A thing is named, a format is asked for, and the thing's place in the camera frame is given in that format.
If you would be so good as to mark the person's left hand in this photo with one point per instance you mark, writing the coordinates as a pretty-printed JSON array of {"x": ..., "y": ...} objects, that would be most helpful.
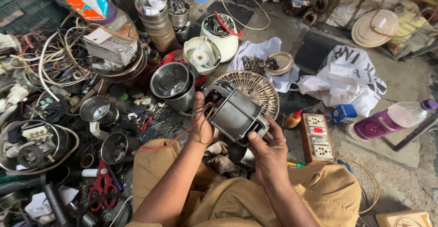
[{"x": 201, "y": 127}]

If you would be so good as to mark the beige box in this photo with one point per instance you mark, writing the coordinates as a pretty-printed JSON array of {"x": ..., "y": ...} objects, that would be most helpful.
[{"x": 403, "y": 219}]

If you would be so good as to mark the white cloth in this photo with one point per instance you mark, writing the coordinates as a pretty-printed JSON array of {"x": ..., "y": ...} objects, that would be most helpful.
[{"x": 260, "y": 47}]

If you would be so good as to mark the beige plastic lid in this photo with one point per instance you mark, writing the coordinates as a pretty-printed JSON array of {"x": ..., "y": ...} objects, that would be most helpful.
[{"x": 282, "y": 62}]

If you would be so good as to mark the black metal bar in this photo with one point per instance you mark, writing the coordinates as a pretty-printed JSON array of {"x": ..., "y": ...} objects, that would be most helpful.
[{"x": 415, "y": 132}]

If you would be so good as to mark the large steel pot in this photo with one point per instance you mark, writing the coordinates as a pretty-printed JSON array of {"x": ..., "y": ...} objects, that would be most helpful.
[{"x": 131, "y": 69}]

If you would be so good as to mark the small steel jar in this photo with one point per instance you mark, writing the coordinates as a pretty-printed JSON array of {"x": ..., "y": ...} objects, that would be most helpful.
[{"x": 116, "y": 148}]

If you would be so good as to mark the plastic bottle with purple label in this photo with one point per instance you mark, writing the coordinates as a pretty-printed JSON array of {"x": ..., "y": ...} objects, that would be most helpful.
[{"x": 386, "y": 120}]

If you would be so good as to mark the beige round fan grille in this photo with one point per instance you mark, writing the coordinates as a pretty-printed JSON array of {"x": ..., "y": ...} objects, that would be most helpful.
[{"x": 260, "y": 90}]

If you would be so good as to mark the white bag with black print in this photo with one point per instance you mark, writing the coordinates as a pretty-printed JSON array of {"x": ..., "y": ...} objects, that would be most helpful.
[{"x": 345, "y": 79}]

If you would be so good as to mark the pile of metal nuts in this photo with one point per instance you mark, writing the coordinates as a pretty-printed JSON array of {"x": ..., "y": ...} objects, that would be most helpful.
[{"x": 252, "y": 64}]

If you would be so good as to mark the white plastic mixer housing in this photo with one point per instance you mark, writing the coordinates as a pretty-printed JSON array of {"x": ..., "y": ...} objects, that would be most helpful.
[{"x": 202, "y": 55}]

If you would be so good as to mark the white cardboard box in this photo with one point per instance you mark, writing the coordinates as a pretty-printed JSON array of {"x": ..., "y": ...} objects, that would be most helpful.
[{"x": 109, "y": 47}]

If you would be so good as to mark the red scissors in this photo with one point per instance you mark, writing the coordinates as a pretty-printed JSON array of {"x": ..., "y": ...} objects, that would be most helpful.
[{"x": 102, "y": 186}]

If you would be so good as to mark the green yellow screwdriver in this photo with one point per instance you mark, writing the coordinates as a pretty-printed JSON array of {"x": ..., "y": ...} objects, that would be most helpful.
[{"x": 297, "y": 164}]

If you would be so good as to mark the green crate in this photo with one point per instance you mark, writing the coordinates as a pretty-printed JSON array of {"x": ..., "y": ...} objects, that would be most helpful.
[{"x": 30, "y": 4}]

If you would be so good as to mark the cream round lid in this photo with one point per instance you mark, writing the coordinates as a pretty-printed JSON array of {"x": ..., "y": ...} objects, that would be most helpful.
[{"x": 374, "y": 28}]

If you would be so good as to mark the black pipe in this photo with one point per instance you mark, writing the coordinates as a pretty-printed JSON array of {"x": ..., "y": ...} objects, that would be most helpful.
[{"x": 56, "y": 204}]

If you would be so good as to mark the small blue box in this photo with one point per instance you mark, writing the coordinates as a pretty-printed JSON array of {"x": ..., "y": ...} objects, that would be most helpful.
[{"x": 344, "y": 113}]

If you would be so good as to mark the white sack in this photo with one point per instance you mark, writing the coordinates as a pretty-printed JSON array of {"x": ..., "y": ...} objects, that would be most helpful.
[{"x": 356, "y": 1}]

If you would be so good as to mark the person's right hand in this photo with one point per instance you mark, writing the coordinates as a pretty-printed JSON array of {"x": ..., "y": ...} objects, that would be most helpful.
[{"x": 272, "y": 158}]

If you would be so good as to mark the grey electric motor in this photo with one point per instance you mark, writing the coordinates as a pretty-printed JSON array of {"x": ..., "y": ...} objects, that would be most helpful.
[{"x": 234, "y": 115}]

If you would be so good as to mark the wooden switch board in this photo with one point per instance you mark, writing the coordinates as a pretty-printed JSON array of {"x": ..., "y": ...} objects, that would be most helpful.
[{"x": 316, "y": 138}]

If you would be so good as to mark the red mixer base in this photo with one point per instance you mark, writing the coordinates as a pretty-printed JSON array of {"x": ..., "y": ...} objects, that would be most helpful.
[{"x": 169, "y": 57}]

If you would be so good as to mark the dirty rag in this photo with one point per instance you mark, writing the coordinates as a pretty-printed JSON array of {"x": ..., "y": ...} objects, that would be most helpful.
[{"x": 222, "y": 163}]

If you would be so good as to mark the large steel jar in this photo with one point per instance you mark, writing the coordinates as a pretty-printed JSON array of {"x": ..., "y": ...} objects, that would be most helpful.
[{"x": 171, "y": 81}]

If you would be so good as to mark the stack of steel cups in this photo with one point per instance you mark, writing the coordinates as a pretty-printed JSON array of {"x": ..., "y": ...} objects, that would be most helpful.
[{"x": 155, "y": 25}]

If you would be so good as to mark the orange glue bottle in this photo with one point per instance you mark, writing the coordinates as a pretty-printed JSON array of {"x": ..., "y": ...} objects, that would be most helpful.
[{"x": 292, "y": 120}]

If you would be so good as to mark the steel bowl with parts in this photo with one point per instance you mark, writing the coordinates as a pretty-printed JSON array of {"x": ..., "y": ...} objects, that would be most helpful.
[{"x": 30, "y": 148}]

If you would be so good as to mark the steel cup with screws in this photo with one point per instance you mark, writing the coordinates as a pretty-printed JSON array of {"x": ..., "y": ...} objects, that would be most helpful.
[{"x": 178, "y": 13}]

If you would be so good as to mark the person's tan clothing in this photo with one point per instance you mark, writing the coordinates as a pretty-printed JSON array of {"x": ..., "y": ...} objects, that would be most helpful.
[{"x": 232, "y": 199}]

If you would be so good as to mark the white mixer base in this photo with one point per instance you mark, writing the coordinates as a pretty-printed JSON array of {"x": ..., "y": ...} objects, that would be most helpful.
[{"x": 222, "y": 42}]

